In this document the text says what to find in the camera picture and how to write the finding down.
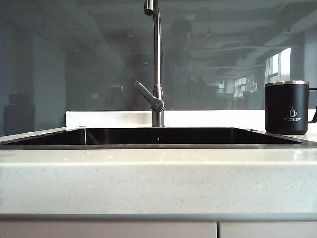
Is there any steel faucet lever handle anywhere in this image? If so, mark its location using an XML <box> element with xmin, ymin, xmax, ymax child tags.
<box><xmin>133</xmin><ymin>81</ymin><xmax>165</xmax><ymax>112</ymax></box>

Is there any black mug with steel rim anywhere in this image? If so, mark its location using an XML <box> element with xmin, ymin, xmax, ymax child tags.
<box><xmin>264</xmin><ymin>80</ymin><xmax>317</xmax><ymax>136</ymax></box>

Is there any black undermount sink basin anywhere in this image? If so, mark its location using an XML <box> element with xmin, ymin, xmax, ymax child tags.
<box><xmin>0</xmin><ymin>126</ymin><xmax>304</xmax><ymax>150</ymax></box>

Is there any stainless steel gooseneck faucet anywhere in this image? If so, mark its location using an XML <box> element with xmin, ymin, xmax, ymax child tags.
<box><xmin>143</xmin><ymin>0</ymin><xmax>166</xmax><ymax>128</ymax></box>

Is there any white stone counter upstand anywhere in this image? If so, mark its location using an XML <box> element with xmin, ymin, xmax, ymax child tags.
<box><xmin>65</xmin><ymin>109</ymin><xmax>317</xmax><ymax>129</ymax></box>

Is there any wide beige cabinet door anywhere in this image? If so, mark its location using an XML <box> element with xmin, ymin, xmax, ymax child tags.
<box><xmin>0</xmin><ymin>221</ymin><xmax>218</xmax><ymax>238</ymax></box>

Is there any narrow beige cabinet door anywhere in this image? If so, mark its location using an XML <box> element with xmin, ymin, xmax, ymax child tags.
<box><xmin>218</xmin><ymin>221</ymin><xmax>317</xmax><ymax>238</ymax></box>

